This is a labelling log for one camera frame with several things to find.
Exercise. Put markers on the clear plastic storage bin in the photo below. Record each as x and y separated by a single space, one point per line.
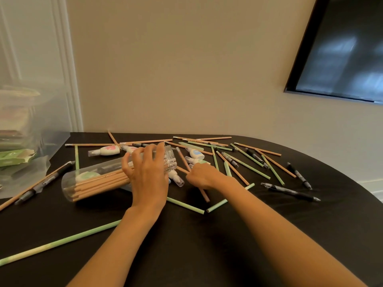
57 116

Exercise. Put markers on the white blue correction tape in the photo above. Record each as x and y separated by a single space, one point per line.
196 153

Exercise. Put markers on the green pencil box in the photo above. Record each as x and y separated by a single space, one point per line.
15 157

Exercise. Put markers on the person's left hand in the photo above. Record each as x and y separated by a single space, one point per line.
149 185

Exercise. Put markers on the light green pencil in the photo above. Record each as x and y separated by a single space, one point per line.
218 205
77 156
60 242

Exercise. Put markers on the clear tube of green pens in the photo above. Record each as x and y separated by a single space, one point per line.
98 165

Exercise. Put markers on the white green correction tape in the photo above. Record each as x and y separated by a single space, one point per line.
197 161

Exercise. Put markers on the white pink correction tape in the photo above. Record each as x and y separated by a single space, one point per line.
130 149
109 150
176 177

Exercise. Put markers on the green highlighter stick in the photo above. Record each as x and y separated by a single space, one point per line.
191 146
227 168

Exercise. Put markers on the black wall television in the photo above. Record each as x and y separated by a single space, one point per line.
344 47

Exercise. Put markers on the bundle of wooden pencils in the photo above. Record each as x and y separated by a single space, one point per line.
98 184
98 191

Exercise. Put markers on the person's right forearm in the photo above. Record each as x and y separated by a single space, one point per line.
284 236

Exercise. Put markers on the person's right hand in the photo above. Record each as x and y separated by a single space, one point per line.
206 177

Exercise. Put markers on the cluster of pencils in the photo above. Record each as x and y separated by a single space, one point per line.
232 168

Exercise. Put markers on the person's left forearm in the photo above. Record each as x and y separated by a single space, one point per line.
113 257

